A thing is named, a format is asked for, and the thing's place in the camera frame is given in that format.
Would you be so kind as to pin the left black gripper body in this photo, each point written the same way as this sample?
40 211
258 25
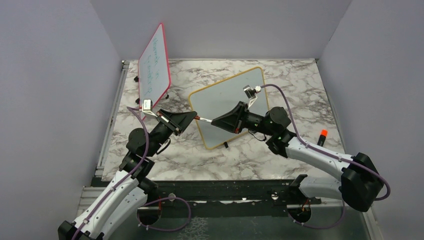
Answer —
161 132

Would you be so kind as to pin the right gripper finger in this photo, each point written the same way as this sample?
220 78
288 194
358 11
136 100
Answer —
236 113
232 124

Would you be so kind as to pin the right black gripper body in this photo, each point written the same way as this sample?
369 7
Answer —
254 122

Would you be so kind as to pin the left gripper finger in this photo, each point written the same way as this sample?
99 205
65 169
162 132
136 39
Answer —
181 126
178 116

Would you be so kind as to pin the white dry erase marker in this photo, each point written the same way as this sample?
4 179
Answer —
203 119

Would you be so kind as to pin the yellow framed whiteboard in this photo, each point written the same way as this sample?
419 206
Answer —
219 98

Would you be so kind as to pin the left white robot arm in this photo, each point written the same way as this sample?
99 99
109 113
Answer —
130 188

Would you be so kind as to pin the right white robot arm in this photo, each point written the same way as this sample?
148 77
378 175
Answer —
355 179

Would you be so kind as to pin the pink framed whiteboard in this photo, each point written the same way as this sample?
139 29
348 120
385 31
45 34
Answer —
154 75

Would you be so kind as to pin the orange capped black marker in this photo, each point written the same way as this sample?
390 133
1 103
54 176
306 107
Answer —
322 138

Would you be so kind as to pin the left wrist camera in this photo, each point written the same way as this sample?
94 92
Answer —
147 106

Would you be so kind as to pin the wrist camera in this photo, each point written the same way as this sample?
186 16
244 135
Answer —
251 91
147 106

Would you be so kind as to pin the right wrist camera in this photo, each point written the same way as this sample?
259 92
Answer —
251 91

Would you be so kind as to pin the aluminium side rail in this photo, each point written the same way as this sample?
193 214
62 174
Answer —
111 122

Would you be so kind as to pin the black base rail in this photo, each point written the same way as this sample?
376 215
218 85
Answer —
222 199

